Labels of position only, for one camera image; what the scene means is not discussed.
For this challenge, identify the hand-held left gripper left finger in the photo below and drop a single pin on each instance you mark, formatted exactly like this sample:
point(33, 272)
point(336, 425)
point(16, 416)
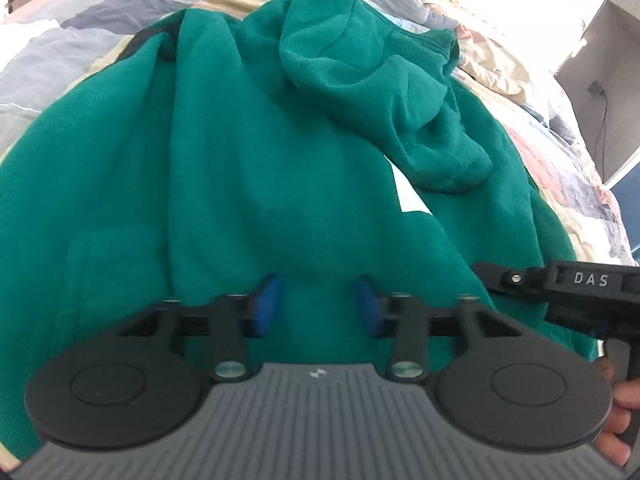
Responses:
point(265, 306)

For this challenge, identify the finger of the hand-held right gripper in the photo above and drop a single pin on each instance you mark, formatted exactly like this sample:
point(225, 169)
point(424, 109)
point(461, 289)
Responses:
point(505, 277)

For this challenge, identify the black wall plug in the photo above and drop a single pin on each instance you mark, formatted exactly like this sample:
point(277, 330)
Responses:
point(596, 88)

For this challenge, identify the patchwork blanket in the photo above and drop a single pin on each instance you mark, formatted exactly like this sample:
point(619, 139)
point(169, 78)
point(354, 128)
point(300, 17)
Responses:
point(550, 160)

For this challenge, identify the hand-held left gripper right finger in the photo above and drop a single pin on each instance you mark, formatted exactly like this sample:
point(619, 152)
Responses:
point(368, 306)

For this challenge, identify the green hoodie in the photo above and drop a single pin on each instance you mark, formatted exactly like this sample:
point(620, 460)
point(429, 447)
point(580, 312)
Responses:
point(250, 160)

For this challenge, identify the person's right hand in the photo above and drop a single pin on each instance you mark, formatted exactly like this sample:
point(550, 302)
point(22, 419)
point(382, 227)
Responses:
point(612, 435)

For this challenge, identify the blue panel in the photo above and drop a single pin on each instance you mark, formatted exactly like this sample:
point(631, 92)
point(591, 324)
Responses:
point(629, 220)

